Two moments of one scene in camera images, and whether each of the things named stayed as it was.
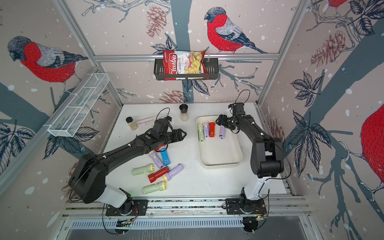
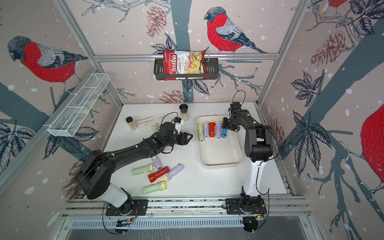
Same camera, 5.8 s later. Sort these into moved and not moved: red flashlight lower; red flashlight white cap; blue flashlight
Moved: blue flashlight
Not moved: red flashlight lower; red flashlight white cap
